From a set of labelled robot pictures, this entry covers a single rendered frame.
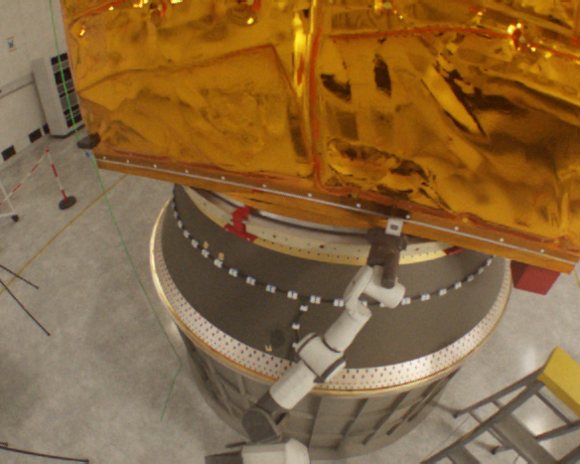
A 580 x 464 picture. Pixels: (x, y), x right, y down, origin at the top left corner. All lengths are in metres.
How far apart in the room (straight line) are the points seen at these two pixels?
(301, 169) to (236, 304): 0.59
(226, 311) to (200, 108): 0.77
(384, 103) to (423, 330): 0.85
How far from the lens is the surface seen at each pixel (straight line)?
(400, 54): 0.81
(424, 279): 1.22
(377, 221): 1.03
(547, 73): 0.86
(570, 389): 1.29
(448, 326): 1.40
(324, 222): 1.03
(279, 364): 1.31
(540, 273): 1.27
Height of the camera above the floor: 2.38
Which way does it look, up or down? 40 degrees down
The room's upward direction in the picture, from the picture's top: straight up
